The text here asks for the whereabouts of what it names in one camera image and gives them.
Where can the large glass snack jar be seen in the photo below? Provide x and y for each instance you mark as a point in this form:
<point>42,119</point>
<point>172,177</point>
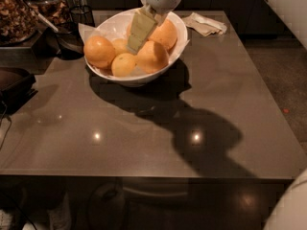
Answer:
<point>17,22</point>

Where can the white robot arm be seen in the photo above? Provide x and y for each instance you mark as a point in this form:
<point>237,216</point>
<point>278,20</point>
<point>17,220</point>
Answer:
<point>243,115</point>

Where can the black device on left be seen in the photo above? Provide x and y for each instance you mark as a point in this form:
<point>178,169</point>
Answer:
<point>16,88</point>

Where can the white ceramic bowl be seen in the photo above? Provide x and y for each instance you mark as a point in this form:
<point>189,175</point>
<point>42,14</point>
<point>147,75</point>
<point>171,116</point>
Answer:
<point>160,74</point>

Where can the black wire cup holder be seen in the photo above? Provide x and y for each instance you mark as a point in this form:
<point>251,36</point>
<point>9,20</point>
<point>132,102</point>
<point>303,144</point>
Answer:
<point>81,15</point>

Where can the small hidden middle orange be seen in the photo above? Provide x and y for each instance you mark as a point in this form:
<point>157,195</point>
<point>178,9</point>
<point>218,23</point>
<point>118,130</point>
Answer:
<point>120,46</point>

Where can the crumpled paper napkin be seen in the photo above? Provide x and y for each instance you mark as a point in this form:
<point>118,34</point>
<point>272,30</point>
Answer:
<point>204,25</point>

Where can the white paper bowl liner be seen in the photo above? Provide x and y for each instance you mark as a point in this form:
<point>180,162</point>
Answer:
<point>88,30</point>

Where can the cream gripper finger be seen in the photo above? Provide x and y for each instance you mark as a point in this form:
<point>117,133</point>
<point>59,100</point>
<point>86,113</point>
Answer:
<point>160,18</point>
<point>142,26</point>

